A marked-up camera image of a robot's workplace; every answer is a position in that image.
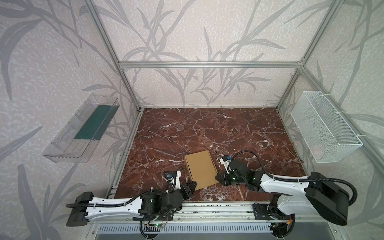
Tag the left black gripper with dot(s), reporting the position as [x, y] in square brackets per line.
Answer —
[186, 189]

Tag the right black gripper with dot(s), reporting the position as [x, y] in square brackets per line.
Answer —
[226, 177]

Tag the brown cardboard box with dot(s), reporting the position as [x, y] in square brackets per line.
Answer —
[201, 169]

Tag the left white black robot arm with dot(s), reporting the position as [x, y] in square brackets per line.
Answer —
[87, 206]

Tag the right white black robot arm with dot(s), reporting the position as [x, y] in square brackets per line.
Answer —
[308, 195]

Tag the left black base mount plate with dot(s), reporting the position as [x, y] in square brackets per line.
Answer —
[154, 212]

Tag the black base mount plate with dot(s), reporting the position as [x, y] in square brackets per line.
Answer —
[261, 211]
[154, 212]

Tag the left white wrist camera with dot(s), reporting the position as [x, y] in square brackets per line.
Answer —
[175, 176]

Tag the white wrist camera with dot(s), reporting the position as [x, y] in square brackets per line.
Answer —
[175, 176]
[225, 161]

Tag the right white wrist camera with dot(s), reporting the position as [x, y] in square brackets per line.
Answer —
[225, 161]

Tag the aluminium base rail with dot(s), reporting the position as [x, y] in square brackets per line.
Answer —
[209, 212]

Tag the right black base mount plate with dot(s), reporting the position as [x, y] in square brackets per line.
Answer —
[261, 211]

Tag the white wire mesh basket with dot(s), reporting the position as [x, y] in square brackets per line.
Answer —
[325, 131]

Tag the clear plastic wall bin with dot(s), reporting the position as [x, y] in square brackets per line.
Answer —
[79, 138]

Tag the aluminium cage frame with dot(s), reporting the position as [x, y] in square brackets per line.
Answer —
[299, 66]

